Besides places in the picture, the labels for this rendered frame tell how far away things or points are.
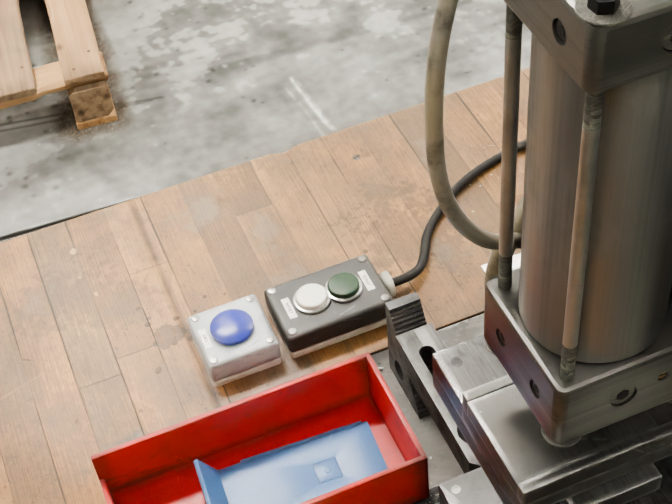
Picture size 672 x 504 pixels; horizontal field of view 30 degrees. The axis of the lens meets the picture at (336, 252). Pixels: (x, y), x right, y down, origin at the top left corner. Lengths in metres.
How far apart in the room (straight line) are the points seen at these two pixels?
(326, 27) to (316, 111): 0.30
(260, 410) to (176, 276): 0.22
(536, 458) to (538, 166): 0.22
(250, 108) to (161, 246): 1.55
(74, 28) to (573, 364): 2.33
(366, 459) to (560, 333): 0.44
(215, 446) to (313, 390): 0.10
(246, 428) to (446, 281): 0.26
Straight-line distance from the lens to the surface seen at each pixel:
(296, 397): 1.08
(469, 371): 0.84
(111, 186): 2.70
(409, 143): 1.35
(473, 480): 0.98
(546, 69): 0.56
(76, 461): 1.14
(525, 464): 0.75
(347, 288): 1.16
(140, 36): 3.08
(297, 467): 1.08
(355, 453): 1.08
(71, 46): 2.85
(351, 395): 1.11
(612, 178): 0.58
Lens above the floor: 1.81
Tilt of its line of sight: 47 degrees down
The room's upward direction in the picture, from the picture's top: 6 degrees counter-clockwise
